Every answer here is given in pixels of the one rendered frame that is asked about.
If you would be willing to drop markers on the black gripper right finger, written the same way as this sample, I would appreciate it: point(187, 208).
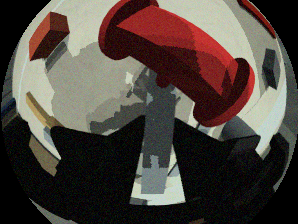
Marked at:
point(201, 158)

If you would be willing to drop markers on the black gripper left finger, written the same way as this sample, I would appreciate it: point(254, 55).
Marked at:
point(117, 153)

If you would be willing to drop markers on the grey flat bar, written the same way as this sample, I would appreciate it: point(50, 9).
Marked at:
point(174, 172)

